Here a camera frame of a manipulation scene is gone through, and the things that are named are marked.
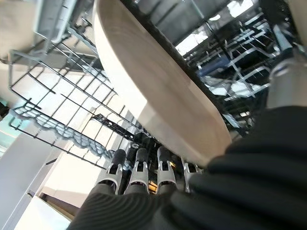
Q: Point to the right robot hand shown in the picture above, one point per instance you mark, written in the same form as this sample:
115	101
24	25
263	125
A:
251	179

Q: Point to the white round plate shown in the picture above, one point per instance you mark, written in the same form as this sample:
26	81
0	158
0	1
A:
156	83

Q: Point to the black built-in dishwasher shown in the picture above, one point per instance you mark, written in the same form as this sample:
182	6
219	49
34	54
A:
141	141

